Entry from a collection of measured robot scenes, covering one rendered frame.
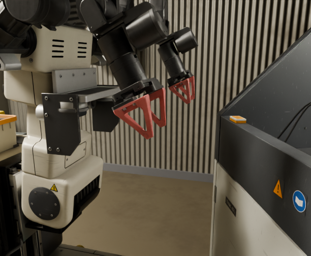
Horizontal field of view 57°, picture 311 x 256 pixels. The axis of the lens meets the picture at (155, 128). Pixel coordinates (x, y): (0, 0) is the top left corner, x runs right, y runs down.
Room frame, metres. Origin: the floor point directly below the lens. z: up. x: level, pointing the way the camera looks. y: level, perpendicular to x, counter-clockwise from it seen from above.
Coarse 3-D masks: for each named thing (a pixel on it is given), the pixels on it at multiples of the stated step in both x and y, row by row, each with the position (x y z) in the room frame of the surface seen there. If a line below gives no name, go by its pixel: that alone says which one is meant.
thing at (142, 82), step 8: (128, 56) 0.54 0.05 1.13; (136, 56) 0.57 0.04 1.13; (112, 64) 0.54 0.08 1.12; (120, 64) 0.54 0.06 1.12; (128, 64) 0.54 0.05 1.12; (136, 64) 0.54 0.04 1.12; (112, 72) 0.55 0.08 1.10; (120, 72) 0.54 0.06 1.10; (128, 72) 0.53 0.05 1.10; (136, 72) 0.54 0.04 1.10; (144, 72) 0.56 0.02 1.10; (120, 80) 0.54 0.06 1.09; (128, 80) 0.53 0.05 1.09; (136, 80) 0.53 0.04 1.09; (144, 80) 0.52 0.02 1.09; (152, 80) 0.56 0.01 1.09; (120, 88) 0.55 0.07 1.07; (128, 88) 0.51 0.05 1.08; (136, 88) 0.50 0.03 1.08; (112, 96) 0.52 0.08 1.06; (120, 96) 0.51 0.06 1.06
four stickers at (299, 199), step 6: (276, 180) 0.55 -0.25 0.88; (282, 180) 0.53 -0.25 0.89; (276, 186) 0.55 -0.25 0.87; (282, 186) 0.53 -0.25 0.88; (276, 192) 0.55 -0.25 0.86; (282, 192) 0.53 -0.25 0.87; (294, 192) 0.49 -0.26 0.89; (300, 192) 0.47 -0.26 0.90; (282, 198) 0.53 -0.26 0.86; (294, 198) 0.49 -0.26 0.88; (300, 198) 0.47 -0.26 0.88; (306, 198) 0.46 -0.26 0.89; (294, 204) 0.49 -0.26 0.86; (300, 204) 0.47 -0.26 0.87; (300, 210) 0.47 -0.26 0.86
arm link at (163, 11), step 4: (152, 0) 0.97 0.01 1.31; (156, 0) 0.97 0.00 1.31; (160, 0) 0.96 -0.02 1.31; (164, 0) 0.96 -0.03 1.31; (152, 4) 0.97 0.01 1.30; (156, 4) 0.96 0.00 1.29; (160, 4) 0.96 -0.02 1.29; (164, 4) 0.96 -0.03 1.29; (156, 8) 0.96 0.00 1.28; (160, 8) 0.96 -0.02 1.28; (164, 8) 0.96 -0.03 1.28; (160, 12) 0.96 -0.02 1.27; (164, 12) 0.96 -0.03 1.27; (164, 16) 0.96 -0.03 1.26; (164, 20) 0.95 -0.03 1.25; (168, 24) 1.01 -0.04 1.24; (168, 28) 1.01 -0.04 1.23; (168, 32) 1.01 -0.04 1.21
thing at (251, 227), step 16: (224, 176) 0.84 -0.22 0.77; (224, 192) 0.84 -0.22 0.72; (240, 192) 0.72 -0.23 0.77; (224, 208) 0.83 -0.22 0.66; (240, 208) 0.71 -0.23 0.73; (256, 208) 0.63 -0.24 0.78; (224, 224) 0.82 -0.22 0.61; (240, 224) 0.70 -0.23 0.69; (256, 224) 0.62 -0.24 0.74; (272, 224) 0.55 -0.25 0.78; (224, 240) 0.81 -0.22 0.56; (240, 240) 0.70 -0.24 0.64; (256, 240) 0.61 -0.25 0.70; (272, 240) 0.54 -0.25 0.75; (288, 240) 0.49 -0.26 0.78
